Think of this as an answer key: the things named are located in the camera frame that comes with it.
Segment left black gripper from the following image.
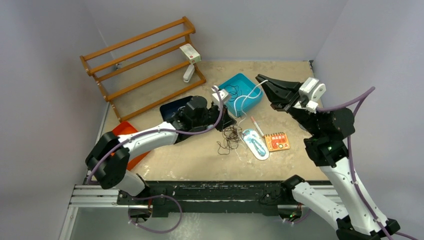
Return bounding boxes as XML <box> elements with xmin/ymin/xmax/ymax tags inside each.
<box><xmin>192</xmin><ymin>102</ymin><xmax>236</xmax><ymax>132</ymax></box>

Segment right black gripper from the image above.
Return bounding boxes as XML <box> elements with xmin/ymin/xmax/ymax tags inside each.
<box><xmin>256</xmin><ymin>75</ymin><xmax>324</xmax><ymax>136</ymax></box>

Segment cable bundle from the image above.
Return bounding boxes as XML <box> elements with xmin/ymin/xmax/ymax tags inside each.
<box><xmin>216</xmin><ymin>125</ymin><xmax>246</xmax><ymax>157</ymax></box>

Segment black cable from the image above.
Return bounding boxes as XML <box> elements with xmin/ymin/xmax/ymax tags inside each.
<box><xmin>226</xmin><ymin>84</ymin><xmax>244</xmax><ymax>102</ymax></box>

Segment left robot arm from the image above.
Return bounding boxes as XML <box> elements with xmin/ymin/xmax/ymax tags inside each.
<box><xmin>85</xmin><ymin>95</ymin><xmax>236</xmax><ymax>205</ymax></box>

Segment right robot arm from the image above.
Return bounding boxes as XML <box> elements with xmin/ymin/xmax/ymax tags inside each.
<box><xmin>256</xmin><ymin>74</ymin><xmax>400</xmax><ymax>240</ymax></box>

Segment dark blue square tray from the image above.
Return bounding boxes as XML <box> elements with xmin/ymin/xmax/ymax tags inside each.
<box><xmin>159</xmin><ymin>95</ymin><xmax>193</xmax><ymax>122</ymax></box>

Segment teal square tray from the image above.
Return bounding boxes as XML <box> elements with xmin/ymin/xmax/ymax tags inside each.
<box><xmin>218</xmin><ymin>73</ymin><xmax>263</xmax><ymax>118</ymax></box>

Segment orange white pen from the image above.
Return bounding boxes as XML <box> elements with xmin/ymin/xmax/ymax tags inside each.
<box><xmin>250</xmin><ymin>116</ymin><xmax>265</xmax><ymax>138</ymax></box>

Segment orange small notebook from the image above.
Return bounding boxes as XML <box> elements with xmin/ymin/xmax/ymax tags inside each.
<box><xmin>264</xmin><ymin>132</ymin><xmax>291</xmax><ymax>152</ymax></box>

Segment toothbrush blister pack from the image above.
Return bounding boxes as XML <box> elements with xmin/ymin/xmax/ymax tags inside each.
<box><xmin>241</xmin><ymin>129</ymin><xmax>270</xmax><ymax>161</ymax></box>

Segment white cardboard box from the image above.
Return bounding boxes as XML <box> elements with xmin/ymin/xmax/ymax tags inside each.
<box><xmin>179</xmin><ymin>43</ymin><xmax>202</xmax><ymax>65</ymax></box>

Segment orange square tray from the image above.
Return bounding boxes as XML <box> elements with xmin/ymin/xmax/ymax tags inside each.
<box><xmin>112</xmin><ymin>121</ymin><xmax>150</xmax><ymax>171</ymax></box>

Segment wooden shelf rack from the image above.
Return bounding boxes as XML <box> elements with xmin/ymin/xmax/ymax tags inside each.
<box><xmin>79</xmin><ymin>16</ymin><xmax>207</xmax><ymax>122</ymax></box>

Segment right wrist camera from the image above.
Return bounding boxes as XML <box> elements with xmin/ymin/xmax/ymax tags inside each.
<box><xmin>294</xmin><ymin>77</ymin><xmax>327</xmax><ymax>114</ymax></box>

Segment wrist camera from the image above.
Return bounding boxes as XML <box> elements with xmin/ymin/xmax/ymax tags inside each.
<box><xmin>294</xmin><ymin>77</ymin><xmax>327</xmax><ymax>114</ymax></box>
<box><xmin>211</xmin><ymin>85</ymin><xmax>231</xmax><ymax>106</ymax></box>

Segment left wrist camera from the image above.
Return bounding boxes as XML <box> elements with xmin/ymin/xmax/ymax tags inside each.
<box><xmin>211</xmin><ymin>85</ymin><xmax>231</xmax><ymax>106</ymax></box>

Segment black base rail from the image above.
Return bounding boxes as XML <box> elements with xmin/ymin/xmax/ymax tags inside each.
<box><xmin>117</xmin><ymin>180</ymin><xmax>299</xmax><ymax>218</ymax></box>

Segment aluminium frame rails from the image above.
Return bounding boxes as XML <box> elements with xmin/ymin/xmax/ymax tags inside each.
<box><xmin>59</xmin><ymin>102</ymin><xmax>150</xmax><ymax>240</ymax></box>

